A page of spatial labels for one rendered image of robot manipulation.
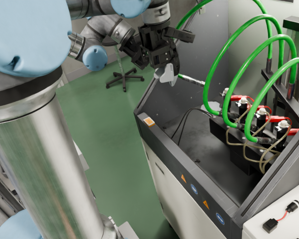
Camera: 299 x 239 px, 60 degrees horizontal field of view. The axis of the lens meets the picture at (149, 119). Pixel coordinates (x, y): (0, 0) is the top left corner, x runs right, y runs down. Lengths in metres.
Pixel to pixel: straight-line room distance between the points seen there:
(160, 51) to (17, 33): 0.53
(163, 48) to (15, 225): 0.53
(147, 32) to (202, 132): 0.65
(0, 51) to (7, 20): 0.03
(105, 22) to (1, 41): 0.73
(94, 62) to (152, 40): 0.20
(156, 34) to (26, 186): 0.53
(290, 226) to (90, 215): 0.55
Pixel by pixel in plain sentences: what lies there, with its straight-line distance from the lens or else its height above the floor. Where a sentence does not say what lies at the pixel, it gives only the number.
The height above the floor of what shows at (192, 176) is 0.95.
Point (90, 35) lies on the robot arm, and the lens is 0.94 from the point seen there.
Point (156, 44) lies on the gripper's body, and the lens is 0.74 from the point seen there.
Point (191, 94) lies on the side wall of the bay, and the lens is 1.32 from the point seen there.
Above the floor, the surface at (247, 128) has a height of 1.18.
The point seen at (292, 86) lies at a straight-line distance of 0.94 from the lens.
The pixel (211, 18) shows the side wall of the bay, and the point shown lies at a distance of 1.25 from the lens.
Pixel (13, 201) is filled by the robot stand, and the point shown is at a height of 1.08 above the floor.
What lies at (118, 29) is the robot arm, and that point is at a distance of 0.94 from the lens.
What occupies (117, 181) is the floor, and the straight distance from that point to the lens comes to 2.22.
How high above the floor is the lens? 1.66
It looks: 38 degrees down
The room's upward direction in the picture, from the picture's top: 14 degrees counter-clockwise
